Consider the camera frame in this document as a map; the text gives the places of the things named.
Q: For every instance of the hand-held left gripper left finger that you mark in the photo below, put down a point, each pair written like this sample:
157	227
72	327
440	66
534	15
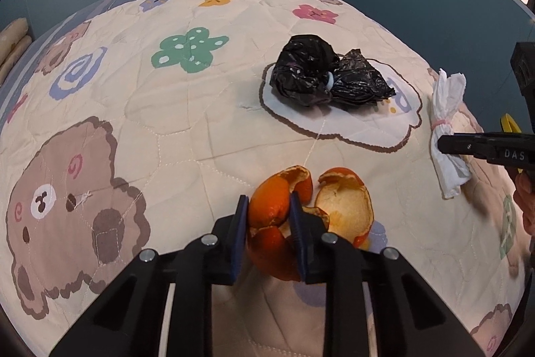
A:
240	233

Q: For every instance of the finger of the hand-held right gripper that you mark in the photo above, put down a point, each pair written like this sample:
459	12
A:
462	146
524	66

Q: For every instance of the orange peel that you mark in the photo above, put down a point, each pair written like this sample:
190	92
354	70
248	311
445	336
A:
269	202

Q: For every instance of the person's right hand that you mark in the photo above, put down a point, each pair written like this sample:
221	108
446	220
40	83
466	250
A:
526	196

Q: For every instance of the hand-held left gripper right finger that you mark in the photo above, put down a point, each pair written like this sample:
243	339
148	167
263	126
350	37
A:
297	233

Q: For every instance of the printed blanket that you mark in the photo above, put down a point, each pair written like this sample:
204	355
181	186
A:
188	139

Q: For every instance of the yellow object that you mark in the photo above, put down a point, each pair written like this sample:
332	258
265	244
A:
510	125

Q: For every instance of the small white tissue bundle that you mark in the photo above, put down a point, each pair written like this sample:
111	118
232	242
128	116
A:
447	102

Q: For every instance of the black plastic bag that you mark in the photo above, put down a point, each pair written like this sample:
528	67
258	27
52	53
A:
307	72

